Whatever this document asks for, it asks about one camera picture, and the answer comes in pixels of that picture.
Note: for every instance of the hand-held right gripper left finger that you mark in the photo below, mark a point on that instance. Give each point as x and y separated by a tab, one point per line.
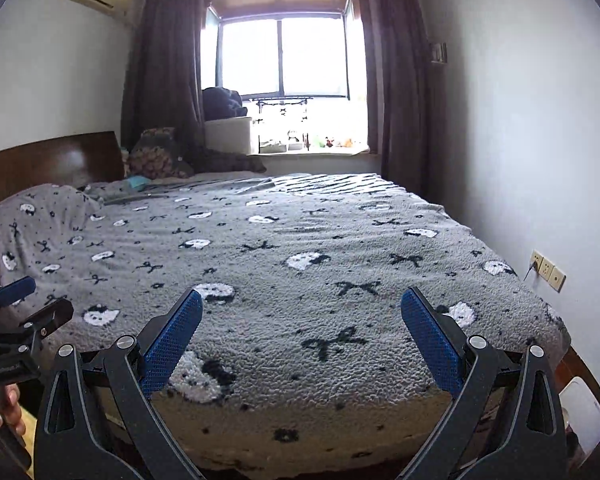
172	345

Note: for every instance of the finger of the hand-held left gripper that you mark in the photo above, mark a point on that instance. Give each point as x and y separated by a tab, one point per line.
50	316
16	290

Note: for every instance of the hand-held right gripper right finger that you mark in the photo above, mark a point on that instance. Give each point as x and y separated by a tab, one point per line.
430	342

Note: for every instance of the person's left hand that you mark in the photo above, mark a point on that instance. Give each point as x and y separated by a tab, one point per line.
7	410

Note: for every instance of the brown wooden headboard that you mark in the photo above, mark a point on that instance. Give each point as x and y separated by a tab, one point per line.
55	160

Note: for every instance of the grey printed fleece blanket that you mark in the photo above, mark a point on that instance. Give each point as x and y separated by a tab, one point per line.
305	260

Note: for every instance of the small teal item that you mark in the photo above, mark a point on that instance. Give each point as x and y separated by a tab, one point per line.
138	183

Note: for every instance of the white rounded bin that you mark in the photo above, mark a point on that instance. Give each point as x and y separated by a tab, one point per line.
585	410

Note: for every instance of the striped bed sheet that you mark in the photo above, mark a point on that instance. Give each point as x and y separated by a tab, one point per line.
340	184

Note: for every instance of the dark floral patterned pillow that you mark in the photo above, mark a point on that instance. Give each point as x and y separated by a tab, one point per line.
155	160

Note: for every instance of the white storage box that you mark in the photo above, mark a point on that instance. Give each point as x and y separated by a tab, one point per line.
227	135

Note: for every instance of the row of small figurines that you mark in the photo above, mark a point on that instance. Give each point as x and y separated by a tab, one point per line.
325	141

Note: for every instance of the dark clothes pile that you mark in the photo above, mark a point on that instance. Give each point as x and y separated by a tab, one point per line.
222	102

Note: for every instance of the dark brown curtain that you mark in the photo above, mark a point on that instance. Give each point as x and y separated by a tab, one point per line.
402	85
165	70

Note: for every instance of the black hanging clip rack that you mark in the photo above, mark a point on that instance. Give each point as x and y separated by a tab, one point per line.
282	105

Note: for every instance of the beige wall socket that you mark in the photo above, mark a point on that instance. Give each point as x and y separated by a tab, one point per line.
547	268
536	260
559	279

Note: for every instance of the small wall switch panel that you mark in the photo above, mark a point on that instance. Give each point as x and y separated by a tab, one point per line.
438	52

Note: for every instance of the window with dark frame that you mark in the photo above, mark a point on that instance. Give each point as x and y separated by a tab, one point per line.
250	60

